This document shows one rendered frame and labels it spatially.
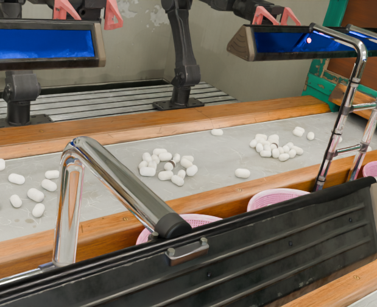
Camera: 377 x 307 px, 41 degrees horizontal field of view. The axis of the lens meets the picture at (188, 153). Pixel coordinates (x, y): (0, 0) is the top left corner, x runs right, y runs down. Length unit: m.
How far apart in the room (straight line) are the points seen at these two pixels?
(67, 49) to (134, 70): 2.85
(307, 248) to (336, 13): 1.54
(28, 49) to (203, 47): 2.75
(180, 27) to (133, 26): 1.83
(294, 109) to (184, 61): 0.41
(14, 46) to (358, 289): 0.71
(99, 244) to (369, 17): 1.28
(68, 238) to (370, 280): 0.65
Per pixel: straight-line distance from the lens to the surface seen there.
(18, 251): 0.88
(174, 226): 0.34
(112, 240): 0.94
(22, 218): 0.99
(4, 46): 0.82
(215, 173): 1.24
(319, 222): 0.44
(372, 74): 1.85
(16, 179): 1.09
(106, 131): 1.30
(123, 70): 3.65
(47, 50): 0.84
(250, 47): 1.10
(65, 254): 0.51
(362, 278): 1.00
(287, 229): 0.41
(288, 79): 3.01
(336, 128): 1.24
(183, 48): 1.75
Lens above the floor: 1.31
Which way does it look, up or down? 26 degrees down
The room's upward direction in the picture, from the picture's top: 12 degrees clockwise
